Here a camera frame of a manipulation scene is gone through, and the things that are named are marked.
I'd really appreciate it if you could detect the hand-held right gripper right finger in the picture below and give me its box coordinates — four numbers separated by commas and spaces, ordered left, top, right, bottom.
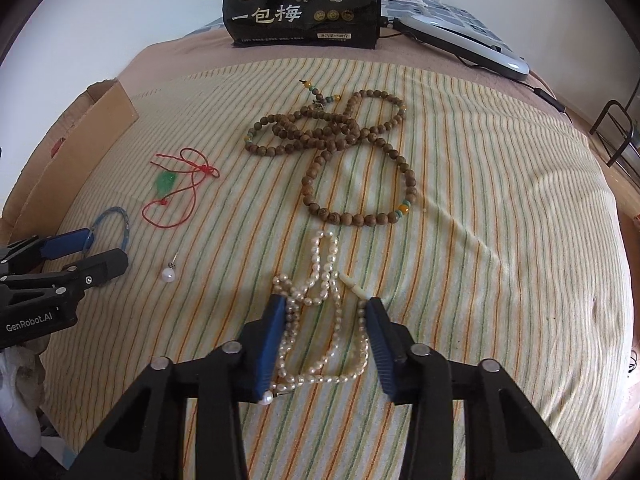
364, 296, 581, 480

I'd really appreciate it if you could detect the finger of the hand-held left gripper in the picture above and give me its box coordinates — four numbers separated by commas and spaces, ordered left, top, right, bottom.
0, 248, 129, 306
0, 228, 95, 277

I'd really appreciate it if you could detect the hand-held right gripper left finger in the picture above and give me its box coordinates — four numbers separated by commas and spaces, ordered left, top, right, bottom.
67, 294, 288, 480

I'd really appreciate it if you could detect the blue bangle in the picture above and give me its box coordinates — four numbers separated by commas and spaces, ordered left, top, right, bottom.
86, 206, 130, 253

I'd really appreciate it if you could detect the white pearl necklace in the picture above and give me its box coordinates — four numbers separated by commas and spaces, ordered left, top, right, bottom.
260, 230, 373, 406

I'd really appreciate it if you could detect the pearl earring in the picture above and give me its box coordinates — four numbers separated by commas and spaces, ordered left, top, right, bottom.
160, 254, 181, 284

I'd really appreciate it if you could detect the red cord jade pendant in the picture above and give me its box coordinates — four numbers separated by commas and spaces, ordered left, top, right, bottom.
141, 147, 221, 225

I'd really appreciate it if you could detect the cardboard box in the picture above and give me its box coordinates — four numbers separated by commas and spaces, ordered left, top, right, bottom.
0, 79, 140, 233

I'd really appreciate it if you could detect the brown wooden bead necklace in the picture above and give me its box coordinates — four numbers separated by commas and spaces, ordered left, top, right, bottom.
243, 77, 418, 228

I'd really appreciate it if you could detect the striped yellow towel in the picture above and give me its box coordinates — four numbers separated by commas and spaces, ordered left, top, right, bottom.
37, 57, 633, 480

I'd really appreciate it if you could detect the black snack bag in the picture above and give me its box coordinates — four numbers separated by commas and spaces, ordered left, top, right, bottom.
221, 0, 382, 51

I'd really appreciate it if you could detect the black metal clothes rack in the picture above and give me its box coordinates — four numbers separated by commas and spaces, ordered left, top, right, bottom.
590, 80, 640, 181

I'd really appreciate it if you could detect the black cable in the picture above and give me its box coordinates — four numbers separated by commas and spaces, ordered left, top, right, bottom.
520, 76, 569, 114

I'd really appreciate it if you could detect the white ring light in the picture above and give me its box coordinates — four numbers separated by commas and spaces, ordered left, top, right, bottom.
392, 14, 531, 81

